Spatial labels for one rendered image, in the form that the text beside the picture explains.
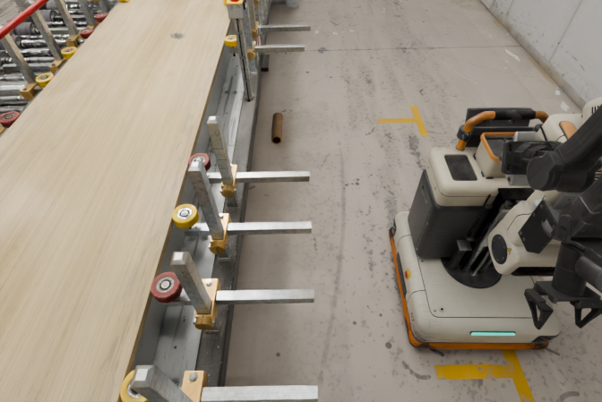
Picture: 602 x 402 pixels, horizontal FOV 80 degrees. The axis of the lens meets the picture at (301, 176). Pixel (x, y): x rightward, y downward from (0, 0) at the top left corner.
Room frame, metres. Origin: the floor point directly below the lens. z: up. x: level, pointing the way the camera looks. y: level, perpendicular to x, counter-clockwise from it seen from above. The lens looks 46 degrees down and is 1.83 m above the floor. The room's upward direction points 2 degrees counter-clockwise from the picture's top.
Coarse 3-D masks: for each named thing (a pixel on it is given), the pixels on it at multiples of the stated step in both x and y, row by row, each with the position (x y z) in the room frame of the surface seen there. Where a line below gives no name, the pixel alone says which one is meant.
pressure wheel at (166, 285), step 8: (168, 272) 0.51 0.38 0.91; (160, 280) 0.48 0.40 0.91; (168, 280) 0.48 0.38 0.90; (176, 280) 0.48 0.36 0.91; (152, 288) 0.46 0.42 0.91; (160, 288) 0.46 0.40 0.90; (168, 288) 0.46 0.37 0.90; (176, 288) 0.46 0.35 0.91; (160, 296) 0.44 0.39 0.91; (168, 296) 0.44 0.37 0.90; (176, 296) 0.45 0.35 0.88
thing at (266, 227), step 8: (200, 224) 0.73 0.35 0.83; (232, 224) 0.73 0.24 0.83; (240, 224) 0.73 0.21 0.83; (248, 224) 0.73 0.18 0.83; (256, 224) 0.73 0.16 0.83; (264, 224) 0.73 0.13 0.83; (272, 224) 0.73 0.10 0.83; (280, 224) 0.72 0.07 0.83; (288, 224) 0.72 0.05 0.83; (296, 224) 0.72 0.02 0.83; (304, 224) 0.72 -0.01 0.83; (192, 232) 0.70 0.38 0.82; (200, 232) 0.71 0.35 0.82; (208, 232) 0.71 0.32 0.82; (232, 232) 0.71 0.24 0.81; (240, 232) 0.71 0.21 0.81; (248, 232) 0.70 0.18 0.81; (256, 232) 0.70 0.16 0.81; (264, 232) 0.70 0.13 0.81; (272, 232) 0.70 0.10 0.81; (280, 232) 0.70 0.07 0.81; (288, 232) 0.70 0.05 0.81; (296, 232) 0.70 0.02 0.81; (304, 232) 0.70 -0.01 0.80
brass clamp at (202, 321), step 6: (204, 282) 0.51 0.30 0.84; (216, 282) 0.51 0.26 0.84; (210, 288) 0.49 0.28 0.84; (216, 288) 0.49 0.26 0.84; (210, 294) 0.47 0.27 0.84; (216, 294) 0.47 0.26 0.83; (216, 306) 0.45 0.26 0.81; (210, 312) 0.41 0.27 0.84; (216, 312) 0.43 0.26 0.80; (198, 318) 0.40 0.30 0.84; (204, 318) 0.40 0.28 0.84; (210, 318) 0.40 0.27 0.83; (198, 324) 0.39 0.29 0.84; (204, 324) 0.39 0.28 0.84; (210, 324) 0.39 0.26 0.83
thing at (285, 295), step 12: (180, 300) 0.46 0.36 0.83; (216, 300) 0.46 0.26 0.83; (228, 300) 0.46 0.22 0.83; (240, 300) 0.45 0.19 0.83; (252, 300) 0.45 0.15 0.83; (264, 300) 0.45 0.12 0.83; (276, 300) 0.45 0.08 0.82; (288, 300) 0.45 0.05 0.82; (300, 300) 0.45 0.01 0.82; (312, 300) 0.45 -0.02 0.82
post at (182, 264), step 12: (180, 252) 0.44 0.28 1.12; (180, 264) 0.41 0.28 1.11; (192, 264) 0.44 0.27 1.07; (180, 276) 0.41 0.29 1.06; (192, 276) 0.42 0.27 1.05; (192, 288) 0.41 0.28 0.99; (204, 288) 0.44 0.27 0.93; (192, 300) 0.41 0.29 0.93; (204, 300) 0.42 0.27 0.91; (204, 312) 0.41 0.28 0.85; (216, 324) 0.42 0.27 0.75
